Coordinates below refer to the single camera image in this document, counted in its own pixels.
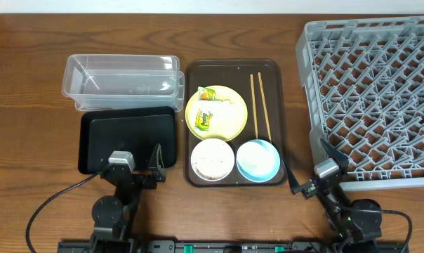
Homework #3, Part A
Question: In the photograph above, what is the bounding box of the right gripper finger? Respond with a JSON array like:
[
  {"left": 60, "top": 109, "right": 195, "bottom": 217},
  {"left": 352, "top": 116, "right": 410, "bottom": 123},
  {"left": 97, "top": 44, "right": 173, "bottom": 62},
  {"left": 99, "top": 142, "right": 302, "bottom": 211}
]
[
  {"left": 282, "top": 160, "right": 300, "bottom": 192},
  {"left": 320, "top": 138, "right": 349, "bottom": 169}
]

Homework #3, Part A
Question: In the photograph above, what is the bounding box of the blue bowl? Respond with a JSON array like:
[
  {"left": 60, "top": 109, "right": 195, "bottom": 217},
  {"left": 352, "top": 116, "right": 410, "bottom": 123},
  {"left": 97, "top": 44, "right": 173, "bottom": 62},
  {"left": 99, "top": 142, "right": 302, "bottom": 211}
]
[{"left": 236, "top": 139, "right": 281, "bottom": 183}]

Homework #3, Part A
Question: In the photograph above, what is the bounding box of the white bowl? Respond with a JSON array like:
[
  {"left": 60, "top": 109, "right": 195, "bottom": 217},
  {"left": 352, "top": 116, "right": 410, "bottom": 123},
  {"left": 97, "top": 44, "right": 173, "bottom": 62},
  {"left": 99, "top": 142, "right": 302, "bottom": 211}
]
[{"left": 190, "top": 138, "right": 235, "bottom": 181}]

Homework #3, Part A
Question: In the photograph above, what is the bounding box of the yellow plate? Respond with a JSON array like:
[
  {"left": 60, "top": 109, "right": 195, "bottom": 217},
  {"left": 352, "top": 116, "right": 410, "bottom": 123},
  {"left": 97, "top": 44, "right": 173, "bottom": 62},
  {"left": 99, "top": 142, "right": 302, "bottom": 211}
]
[{"left": 185, "top": 85, "right": 249, "bottom": 141}]

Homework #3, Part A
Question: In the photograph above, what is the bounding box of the white napkin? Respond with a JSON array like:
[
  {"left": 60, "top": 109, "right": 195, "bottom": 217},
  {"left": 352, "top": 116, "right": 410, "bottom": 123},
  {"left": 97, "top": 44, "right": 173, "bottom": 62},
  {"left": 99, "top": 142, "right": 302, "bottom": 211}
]
[{"left": 197, "top": 100, "right": 234, "bottom": 115}]

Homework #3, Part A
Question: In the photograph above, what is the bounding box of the orange green wrapper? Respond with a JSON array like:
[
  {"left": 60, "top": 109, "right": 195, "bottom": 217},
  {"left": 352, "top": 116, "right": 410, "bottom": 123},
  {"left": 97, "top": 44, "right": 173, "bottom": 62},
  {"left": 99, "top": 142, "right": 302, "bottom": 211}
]
[{"left": 198, "top": 86, "right": 216, "bottom": 100}]

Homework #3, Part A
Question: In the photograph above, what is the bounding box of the green yellow wrapper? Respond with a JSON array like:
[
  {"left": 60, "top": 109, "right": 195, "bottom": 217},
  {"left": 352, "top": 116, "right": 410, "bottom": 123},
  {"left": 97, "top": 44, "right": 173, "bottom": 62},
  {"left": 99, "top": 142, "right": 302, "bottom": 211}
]
[{"left": 194, "top": 109, "right": 213, "bottom": 131}]

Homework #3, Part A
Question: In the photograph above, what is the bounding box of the wooden chopstick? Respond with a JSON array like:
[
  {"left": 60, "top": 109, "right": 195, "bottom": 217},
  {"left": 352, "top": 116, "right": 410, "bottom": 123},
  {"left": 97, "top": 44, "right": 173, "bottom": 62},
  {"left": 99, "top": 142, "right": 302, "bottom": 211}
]
[
  {"left": 258, "top": 72, "right": 272, "bottom": 142},
  {"left": 250, "top": 74, "right": 258, "bottom": 139}
]

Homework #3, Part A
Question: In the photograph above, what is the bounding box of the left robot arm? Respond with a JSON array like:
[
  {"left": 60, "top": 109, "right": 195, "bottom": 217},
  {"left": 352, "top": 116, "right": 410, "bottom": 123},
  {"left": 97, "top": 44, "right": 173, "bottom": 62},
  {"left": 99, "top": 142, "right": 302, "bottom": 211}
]
[{"left": 86, "top": 144, "right": 166, "bottom": 252}]

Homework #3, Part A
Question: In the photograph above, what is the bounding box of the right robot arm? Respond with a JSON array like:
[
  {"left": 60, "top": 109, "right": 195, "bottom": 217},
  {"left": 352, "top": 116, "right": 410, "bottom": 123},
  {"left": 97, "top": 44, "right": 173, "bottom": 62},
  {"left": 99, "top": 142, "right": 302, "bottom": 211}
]
[{"left": 286, "top": 139, "right": 382, "bottom": 252}]

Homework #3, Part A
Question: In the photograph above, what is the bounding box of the grey dishwasher rack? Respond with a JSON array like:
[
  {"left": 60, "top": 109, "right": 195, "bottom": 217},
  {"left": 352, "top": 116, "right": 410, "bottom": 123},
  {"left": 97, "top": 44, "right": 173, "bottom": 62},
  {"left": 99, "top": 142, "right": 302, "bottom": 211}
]
[{"left": 296, "top": 16, "right": 424, "bottom": 191}]

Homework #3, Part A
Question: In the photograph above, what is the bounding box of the black plastic tray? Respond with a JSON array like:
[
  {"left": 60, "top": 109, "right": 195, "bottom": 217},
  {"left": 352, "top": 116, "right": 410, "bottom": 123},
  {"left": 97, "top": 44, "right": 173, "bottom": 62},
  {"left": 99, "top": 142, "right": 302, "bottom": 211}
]
[{"left": 78, "top": 107, "right": 177, "bottom": 174}]

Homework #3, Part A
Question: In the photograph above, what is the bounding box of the clear plastic bin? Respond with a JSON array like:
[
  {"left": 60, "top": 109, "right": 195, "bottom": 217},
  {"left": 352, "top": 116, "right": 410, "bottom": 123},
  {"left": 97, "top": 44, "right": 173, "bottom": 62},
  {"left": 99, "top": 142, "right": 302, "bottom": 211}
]
[{"left": 62, "top": 54, "right": 185, "bottom": 112}]

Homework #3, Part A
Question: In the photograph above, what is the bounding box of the brown serving tray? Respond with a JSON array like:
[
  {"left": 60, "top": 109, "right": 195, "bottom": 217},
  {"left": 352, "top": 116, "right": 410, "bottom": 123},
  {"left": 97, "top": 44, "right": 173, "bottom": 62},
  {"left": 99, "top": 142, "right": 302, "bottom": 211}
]
[{"left": 183, "top": 59, "right": 289, "bottom": 188}]

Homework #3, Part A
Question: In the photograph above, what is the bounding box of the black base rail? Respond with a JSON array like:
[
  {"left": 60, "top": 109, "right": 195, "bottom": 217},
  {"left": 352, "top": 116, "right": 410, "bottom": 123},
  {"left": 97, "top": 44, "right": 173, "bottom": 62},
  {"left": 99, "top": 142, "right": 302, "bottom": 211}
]
[{"left": 57, "top": 239, "right": 408, "bottom": 253}]

